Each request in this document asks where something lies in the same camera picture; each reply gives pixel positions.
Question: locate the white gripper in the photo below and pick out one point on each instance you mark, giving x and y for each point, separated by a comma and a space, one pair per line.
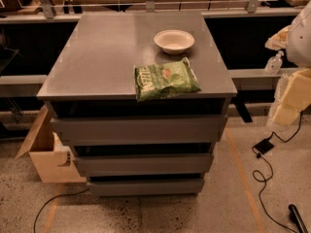
300, 41

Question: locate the grey drawer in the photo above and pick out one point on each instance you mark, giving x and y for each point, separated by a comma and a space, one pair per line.
146, 187
136, 131
148, 164

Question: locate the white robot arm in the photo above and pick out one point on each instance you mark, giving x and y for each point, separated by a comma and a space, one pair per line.
298, 49

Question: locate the grey top drawer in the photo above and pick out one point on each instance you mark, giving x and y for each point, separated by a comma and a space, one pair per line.
136, 131

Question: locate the grey drawer cabinet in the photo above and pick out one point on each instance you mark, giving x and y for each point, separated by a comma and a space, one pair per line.
94, 78

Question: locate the grey bottom drawer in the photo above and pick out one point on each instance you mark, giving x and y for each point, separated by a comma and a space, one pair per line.
146, 187

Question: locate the open cardboard box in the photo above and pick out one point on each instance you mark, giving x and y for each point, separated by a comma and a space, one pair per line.
52, 161

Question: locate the clear sanitizer pump bottle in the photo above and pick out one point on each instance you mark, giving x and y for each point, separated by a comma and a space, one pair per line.
274, 63

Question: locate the black power adapter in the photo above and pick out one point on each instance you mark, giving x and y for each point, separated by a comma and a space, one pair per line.
264, 146

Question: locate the white bowl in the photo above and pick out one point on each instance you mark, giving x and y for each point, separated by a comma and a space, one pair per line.
174, 42

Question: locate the green chip bag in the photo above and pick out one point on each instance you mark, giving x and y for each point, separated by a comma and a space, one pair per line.
167, 80

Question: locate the black cylindrical floor object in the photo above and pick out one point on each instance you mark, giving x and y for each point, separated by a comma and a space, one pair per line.
297, 219

